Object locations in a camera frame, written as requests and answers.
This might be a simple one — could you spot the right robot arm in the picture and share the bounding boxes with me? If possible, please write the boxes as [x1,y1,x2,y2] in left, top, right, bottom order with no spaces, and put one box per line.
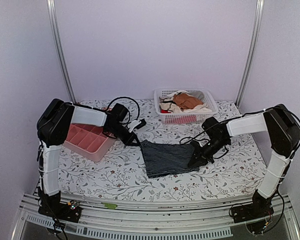
[188,104,300,218]

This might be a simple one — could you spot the right aluminium frame post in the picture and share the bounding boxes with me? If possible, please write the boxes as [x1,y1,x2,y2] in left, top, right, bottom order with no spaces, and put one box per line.
[235,0,265,108]

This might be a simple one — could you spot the navy striped underwear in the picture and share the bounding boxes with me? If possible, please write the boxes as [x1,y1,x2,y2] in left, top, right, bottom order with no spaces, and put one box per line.
[140,140,200,179]

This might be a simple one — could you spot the pink plastic divider box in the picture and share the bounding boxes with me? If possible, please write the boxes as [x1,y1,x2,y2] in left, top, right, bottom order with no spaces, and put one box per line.
[63,123,115,162]

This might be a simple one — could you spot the left aluminium frame post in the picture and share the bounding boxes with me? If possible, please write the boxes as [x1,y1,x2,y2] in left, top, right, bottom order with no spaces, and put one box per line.
[46,0,76,102]

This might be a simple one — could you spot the aluminium frame post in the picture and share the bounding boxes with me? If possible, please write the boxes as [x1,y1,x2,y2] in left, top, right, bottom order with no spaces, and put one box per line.
[235,0,265,108]
[46,0,76,102]

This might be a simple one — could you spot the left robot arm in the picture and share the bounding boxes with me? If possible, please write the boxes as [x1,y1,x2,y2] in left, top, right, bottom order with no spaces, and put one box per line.
[36,98,140,196]

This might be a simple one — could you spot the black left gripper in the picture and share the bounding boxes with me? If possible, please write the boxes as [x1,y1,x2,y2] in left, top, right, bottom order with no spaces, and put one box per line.
[107,123,140,146]

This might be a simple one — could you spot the pile of clothes in basket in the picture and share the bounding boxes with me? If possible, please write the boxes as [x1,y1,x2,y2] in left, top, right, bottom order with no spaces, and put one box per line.
[159,90,212,114]

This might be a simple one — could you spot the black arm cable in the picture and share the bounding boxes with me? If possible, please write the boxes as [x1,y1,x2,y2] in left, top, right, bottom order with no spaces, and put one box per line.
[179,132,208,147]
[106,96,141,121]

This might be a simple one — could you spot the green leaf scrap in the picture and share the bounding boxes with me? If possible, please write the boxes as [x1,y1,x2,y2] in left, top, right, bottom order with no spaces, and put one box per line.
[102,202,117,210]

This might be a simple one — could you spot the front aluminium rail base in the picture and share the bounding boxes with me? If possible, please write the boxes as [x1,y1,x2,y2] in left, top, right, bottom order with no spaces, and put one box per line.
[11,193,300,240]

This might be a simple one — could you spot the white plastic laundry basket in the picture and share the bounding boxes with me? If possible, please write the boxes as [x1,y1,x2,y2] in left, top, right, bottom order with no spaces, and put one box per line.
[154,88,218,124]

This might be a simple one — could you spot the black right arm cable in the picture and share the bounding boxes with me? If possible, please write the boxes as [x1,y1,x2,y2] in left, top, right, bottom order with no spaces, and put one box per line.
[179,132,208,147]

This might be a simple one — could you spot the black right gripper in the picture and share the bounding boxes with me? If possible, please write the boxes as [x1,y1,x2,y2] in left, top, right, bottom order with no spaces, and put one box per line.
[188,137,229,169]

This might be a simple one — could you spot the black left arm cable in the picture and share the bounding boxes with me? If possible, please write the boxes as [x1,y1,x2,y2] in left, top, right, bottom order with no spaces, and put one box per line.
[106,96,141,121]

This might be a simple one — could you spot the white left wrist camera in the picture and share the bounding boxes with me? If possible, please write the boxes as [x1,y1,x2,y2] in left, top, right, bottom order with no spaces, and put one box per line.
[127,119,146,133]

